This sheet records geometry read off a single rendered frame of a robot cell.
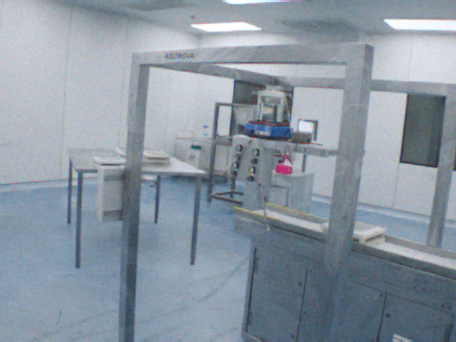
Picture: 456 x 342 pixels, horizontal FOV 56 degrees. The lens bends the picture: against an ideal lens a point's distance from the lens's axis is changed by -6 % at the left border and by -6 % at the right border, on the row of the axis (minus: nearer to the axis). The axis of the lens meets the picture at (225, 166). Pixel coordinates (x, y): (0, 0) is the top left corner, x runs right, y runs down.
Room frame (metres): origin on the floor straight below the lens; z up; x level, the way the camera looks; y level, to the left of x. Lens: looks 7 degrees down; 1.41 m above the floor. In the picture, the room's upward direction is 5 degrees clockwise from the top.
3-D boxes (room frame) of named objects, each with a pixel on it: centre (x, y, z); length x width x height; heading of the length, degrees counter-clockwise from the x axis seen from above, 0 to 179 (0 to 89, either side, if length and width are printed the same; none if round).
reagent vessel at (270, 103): (2.53, -0.22, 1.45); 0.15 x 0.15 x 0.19
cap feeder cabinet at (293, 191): (5.27, -0.65, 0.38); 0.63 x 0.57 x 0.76; 54
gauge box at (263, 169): (2.48, -0.14, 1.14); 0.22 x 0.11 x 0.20; 46
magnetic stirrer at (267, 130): (2.53, -0.21, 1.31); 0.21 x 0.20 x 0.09; 136
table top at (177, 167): (4.40, 0.96, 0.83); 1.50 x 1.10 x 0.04; 23
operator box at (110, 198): (2.09, 0.51, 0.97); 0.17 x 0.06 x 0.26; 136
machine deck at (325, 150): (2.44, -0.38, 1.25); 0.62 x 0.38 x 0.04; 46
